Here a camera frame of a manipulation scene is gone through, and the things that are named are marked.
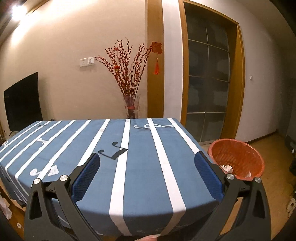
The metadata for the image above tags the dark glass sliding door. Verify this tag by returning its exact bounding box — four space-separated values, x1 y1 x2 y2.
184 3 230 142

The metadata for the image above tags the red hanging wall ornament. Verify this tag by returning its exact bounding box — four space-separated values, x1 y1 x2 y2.
152 41 163 75

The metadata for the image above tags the white triple switch panel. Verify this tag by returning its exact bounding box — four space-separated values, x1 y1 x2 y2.
79 56 96 67

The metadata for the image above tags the glass floor vase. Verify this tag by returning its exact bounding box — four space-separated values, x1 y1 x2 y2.
123 95 140 118

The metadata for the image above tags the red berry branch bouquet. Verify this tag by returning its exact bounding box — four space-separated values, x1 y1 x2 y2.
95 40 152 99

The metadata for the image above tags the black flat television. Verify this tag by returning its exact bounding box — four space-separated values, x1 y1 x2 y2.
4 72 43 132

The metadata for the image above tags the blue white striped tablecloth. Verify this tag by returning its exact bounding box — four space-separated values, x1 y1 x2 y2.
1 118 218 237

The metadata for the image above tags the crumpled white paper trash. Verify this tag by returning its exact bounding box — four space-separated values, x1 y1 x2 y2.
220 165 233 174

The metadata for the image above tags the orange plastic waste basket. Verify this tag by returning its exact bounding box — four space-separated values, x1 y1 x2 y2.
207 138 265 181

